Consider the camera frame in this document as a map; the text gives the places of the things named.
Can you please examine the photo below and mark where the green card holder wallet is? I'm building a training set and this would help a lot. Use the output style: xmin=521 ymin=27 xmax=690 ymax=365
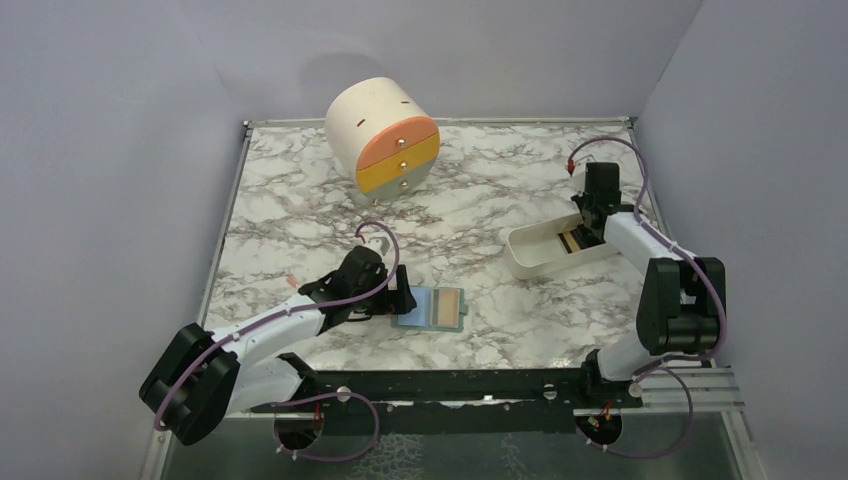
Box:
xmin=391 ymin=286 xmax=468 ymax=332

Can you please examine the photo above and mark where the white plastic tray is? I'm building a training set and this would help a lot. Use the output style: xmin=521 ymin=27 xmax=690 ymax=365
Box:
xmin=504 ymin=213 xmax=617 ymax=280

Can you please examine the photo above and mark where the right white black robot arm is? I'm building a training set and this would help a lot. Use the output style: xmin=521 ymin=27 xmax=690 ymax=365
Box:
xmin=561 ymin=162 xmax=726 ymax=407

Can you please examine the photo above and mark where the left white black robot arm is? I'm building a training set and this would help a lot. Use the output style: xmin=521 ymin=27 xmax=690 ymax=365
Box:
xmin=139 ymin=246 xmax=417 ymax=445

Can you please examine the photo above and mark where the round cream drawer cabinet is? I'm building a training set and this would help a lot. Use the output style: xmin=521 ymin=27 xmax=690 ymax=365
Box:
xmin=325 ymin=77 xmax=441 ymax=204

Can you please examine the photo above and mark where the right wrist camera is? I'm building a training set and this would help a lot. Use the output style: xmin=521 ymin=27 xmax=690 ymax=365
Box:
xmin=571 ymin=165 xmax=586 ymax=195

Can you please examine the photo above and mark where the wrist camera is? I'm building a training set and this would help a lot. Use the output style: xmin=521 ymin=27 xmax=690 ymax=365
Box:
xmin=571 ymin=165 xmax=586 ymax=195
xmin=364 ymin=237 xmax=392 ymax=258

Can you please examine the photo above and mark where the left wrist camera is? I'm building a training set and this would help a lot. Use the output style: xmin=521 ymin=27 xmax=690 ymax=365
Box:
xmin=364 ymin=237 xmax=392 ymax=258

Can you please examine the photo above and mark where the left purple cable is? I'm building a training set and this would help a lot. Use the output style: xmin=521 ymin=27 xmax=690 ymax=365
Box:
xmin=152 ymin=221 xmax=401 ymax=433

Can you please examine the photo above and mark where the purple cable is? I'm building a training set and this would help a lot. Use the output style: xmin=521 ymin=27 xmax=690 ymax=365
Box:
xmin=566 ymin=136 xmax=729 ymax=379
xmin=152 ymin=221 xmax=401 ymax=433

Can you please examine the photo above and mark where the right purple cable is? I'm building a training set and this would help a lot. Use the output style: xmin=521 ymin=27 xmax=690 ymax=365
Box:
xmin=566 ymin=136 xmax=729 ymax=379

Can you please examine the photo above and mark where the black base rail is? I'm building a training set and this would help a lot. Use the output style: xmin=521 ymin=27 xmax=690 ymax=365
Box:
xmin=253 ymin=355 xmax=642 ymax=436

